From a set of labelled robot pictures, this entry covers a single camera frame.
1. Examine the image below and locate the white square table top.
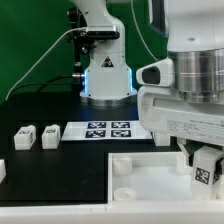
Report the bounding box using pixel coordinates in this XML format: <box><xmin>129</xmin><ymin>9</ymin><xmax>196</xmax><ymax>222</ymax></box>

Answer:
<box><xmin>108</xmin><ymin>152</ymin><xmax>224</xmax><ymax>201</ymax></box>

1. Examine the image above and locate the white marker sheet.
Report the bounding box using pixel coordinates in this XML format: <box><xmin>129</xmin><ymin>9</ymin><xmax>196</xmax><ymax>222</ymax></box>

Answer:
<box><xmin>62</xmin><ymin>120</ymin><xmax>152</xmax><ymax>141</ymax></box>

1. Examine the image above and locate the white block left edge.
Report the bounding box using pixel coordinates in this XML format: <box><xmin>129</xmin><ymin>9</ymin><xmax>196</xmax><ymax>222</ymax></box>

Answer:
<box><xmin>0</xmin><ymin>160</ymin><xmax>6</xmax><ymax>184</ymax></box>

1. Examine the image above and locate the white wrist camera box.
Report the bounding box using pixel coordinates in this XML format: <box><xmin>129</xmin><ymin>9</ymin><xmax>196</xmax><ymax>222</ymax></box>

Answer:
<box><xmin>136</xmin><ymin>58</ymin><xmax>174</xmax><ymax>87</ymax></box>

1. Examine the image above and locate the white front frame wall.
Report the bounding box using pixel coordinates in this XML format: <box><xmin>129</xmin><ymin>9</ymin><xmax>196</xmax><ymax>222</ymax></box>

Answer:
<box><xmin>0</xmin><ymin>199</ymin><xmax>224</xmax><ymax>224</ymax></box>

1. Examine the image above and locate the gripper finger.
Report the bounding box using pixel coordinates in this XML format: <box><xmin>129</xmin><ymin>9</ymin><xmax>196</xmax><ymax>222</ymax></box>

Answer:
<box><xmin>177</xmin><ymin>138</ymin><xmax>200</xmax><ymax>166</ymax></box>
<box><xmin>214</xmin><ymin>158</ymin><xmax>224</xmax><ymax>182</ymax></box>

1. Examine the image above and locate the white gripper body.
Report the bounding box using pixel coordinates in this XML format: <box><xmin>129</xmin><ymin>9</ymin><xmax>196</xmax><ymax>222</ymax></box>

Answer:
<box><xmin>137</xmin><ymin>86</ymin><xmax>224</xmax><ymax>146</ymax></box>

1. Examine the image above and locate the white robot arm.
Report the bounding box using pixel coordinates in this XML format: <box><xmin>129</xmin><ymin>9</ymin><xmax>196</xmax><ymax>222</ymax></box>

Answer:
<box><xmin>71</xmin><ymin>0</ymin><xmax>224</xmax><ymax>146</ymax></box>

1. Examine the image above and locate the white cable right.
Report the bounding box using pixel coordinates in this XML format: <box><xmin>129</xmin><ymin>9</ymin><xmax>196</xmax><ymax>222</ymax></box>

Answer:
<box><xmin>129</xmin><ymin>0</ymin><xmax>160</xmax><ymax>63</ymax></box>

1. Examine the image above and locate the black cable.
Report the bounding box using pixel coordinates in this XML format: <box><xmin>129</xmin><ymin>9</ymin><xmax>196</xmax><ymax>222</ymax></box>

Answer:
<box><xmin>6</xmin><ymin>75</ymin><xmax>84</xmax><ymax>101</ymax></box>

